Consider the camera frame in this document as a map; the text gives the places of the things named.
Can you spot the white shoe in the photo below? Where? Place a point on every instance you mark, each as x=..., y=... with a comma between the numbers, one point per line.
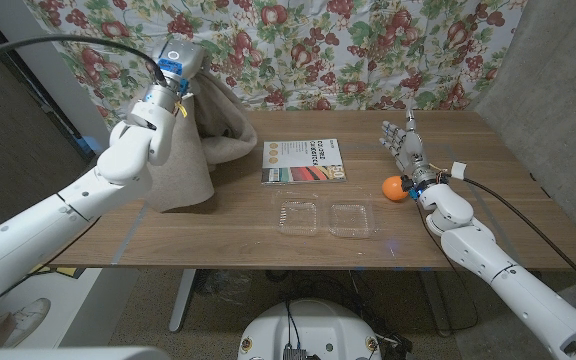
x=28, y=317

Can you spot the beige cloth towel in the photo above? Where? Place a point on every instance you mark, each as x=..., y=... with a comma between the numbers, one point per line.
x=183, y=165

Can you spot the clear plastic bag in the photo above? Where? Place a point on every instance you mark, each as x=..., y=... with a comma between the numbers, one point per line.
x=225, y=285

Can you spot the colour cardstock book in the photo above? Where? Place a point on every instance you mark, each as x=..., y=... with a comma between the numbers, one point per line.
x=300, y=160

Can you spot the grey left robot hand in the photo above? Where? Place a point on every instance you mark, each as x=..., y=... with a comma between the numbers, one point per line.
x=178, y=60

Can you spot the small blue object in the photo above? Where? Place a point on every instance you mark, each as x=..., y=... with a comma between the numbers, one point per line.
x=90, y=146

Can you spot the clear plastic clamshell container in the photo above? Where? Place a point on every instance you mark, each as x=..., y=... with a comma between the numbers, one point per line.
x=298, y=217

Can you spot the dark grey partition panel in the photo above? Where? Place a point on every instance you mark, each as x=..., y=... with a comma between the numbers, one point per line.
x=8, y=140

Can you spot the floral fruit print backdrop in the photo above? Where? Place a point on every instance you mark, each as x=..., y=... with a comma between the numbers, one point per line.
x=288, y=50

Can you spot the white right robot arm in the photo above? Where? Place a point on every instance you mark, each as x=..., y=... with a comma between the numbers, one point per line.
x=473, y=245

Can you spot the orange ball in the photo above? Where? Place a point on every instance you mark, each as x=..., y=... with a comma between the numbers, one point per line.
x=394, y=189

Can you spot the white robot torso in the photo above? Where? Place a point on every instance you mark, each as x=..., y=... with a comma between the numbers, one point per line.
x=313, y=325

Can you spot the white table leg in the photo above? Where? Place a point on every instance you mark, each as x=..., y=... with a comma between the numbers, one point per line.
x=183, y=300

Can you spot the grey table leg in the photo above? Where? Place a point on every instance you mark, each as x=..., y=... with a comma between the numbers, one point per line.
x=435, y=305

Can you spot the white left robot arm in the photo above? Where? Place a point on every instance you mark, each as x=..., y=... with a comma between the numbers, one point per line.
x=118, y=160

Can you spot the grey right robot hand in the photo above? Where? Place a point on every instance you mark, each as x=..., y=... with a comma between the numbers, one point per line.
x=414, y=155

